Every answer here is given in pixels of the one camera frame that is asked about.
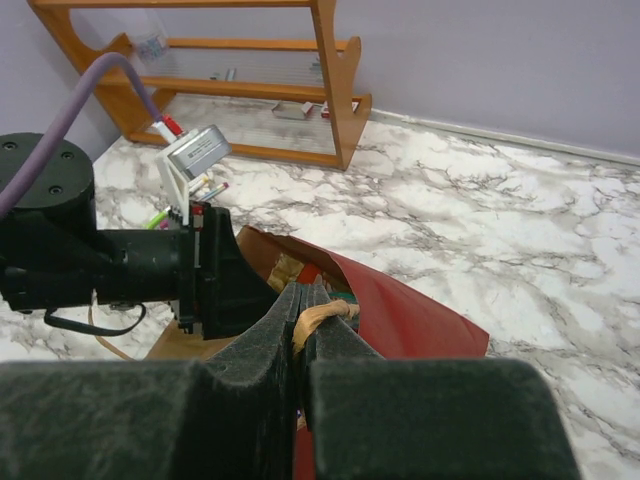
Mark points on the orange wooden rack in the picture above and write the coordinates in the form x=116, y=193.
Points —
x=339, y=60

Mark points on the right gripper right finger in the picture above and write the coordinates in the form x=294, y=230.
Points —
x=435, y=418

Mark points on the red brown paper bag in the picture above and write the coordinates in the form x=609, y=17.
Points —
x=400, y=320

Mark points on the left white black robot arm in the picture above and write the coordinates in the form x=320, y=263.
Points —
x=53, y=256

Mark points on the small patterned cup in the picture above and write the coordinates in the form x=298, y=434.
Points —
x=150, y=46

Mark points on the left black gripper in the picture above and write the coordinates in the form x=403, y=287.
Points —
x=219, y=294

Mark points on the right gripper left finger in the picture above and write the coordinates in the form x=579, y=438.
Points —
x=111, y=420

